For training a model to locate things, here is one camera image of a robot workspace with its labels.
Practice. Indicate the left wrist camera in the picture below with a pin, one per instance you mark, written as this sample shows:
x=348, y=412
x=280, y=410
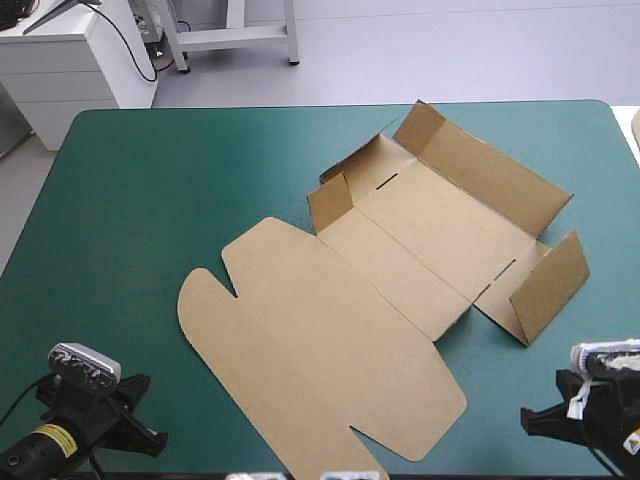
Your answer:
x=84, y=365

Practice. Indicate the white cabinet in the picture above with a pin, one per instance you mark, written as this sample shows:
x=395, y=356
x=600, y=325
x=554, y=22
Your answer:
x=65, y=75

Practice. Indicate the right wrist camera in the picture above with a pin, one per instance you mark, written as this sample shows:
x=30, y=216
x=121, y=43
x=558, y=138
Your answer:
x=605, y=347

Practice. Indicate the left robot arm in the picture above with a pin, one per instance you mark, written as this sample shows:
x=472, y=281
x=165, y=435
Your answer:
x=35, y=447

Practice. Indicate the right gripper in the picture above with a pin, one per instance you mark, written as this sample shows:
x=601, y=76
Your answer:
x=597, y=422

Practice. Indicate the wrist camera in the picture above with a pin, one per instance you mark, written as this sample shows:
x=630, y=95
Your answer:
x=605, y=347
x=84, y=365

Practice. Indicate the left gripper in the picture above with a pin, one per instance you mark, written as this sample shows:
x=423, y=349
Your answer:
x=82, y=407

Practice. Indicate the white metal table frame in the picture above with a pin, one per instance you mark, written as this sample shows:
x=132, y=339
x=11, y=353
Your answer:
x=235, y=35

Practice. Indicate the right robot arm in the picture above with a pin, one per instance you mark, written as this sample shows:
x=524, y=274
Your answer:
x=622, y=425

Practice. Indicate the brown cardboard box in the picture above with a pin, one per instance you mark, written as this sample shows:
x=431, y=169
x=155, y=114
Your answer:
x=350, y=310

